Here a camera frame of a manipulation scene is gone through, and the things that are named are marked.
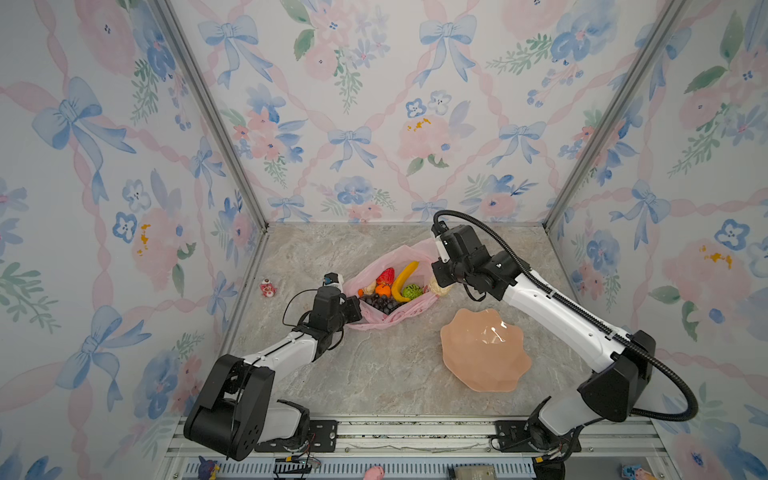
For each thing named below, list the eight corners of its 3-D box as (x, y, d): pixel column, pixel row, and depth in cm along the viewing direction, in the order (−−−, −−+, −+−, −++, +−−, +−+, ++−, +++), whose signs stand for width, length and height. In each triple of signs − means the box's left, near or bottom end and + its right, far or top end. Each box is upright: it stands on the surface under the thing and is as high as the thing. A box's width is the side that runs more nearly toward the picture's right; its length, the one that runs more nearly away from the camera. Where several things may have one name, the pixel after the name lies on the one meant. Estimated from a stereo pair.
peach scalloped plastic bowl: (445, 393, 82) (448, 387, 78) (436, 317, 96) (438, 310, 92) (531, 393, 82) (538, 387, 78) (510, 318, 97) (515, 310, 93)
